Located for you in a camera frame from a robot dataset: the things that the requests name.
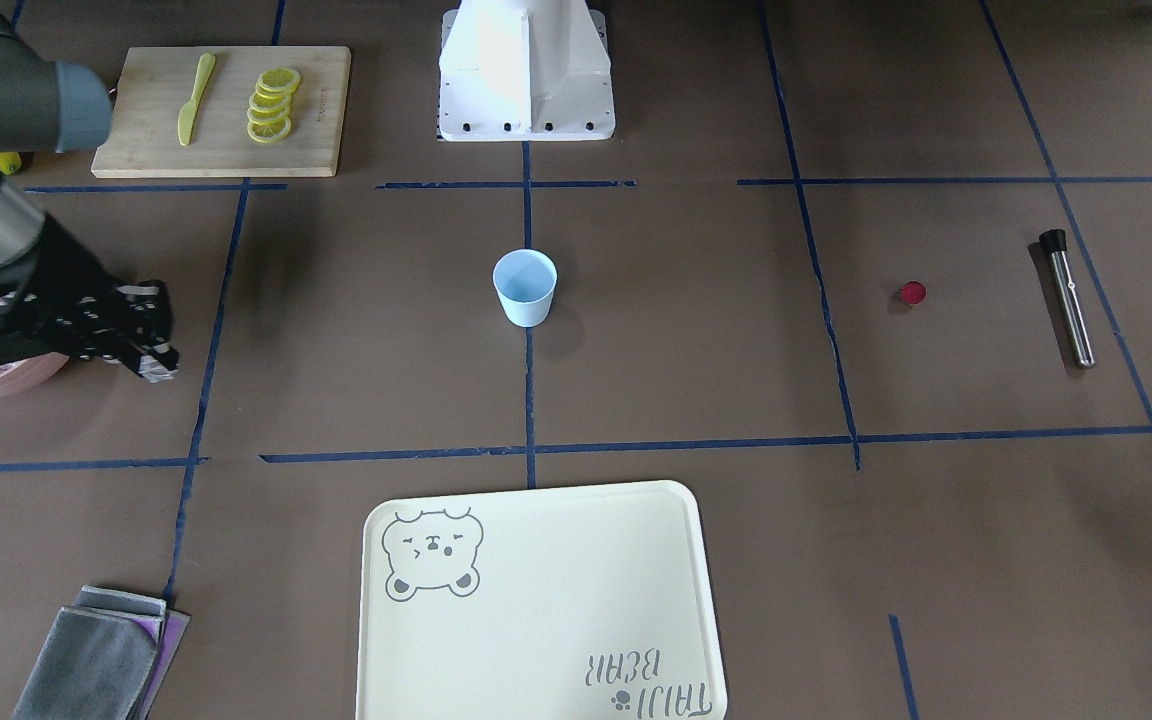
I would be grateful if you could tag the purple cloth underneath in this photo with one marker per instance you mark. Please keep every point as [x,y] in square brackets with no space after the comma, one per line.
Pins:
[174,627]

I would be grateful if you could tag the light blue plastic cup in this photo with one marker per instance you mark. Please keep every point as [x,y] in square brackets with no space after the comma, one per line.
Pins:
[525,281]

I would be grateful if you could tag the yellow plastic knife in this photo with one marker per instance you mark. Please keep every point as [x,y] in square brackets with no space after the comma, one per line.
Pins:
[187,113]

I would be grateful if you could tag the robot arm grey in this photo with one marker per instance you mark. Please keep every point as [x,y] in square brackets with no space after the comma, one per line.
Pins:
[44,106]

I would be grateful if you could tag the grey folded cloth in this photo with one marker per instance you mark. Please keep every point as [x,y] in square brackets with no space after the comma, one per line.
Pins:
[98,658]

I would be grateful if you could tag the red strawberry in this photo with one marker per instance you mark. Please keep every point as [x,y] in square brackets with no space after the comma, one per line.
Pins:
[913,293]

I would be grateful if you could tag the steel muddler black tip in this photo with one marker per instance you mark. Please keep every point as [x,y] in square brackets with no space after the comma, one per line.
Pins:
[1054,245]

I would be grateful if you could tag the whole yellow lemon bottom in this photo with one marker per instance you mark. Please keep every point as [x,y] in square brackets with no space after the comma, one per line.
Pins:
[10,163]

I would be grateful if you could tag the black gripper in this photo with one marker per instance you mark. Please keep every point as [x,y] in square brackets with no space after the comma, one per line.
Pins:
[64,268]

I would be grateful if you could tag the cream bear serving tray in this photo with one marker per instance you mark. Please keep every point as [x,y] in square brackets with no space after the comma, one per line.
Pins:
[581,602]

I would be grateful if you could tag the lemon slice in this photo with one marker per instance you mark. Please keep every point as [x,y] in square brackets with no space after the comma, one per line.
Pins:
[278,81]
[270,132]

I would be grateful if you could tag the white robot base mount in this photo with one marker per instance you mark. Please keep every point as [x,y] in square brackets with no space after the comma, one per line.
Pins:
[524,71]

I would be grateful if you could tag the lemon slice front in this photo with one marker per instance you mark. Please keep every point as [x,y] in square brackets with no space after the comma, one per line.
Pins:
[270,132]

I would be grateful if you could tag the wooden cutting board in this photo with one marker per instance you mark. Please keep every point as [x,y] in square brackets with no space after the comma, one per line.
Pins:
[156,81]

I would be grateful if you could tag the lemon slice back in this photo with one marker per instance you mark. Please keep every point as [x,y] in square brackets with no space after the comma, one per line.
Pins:
[278,81]

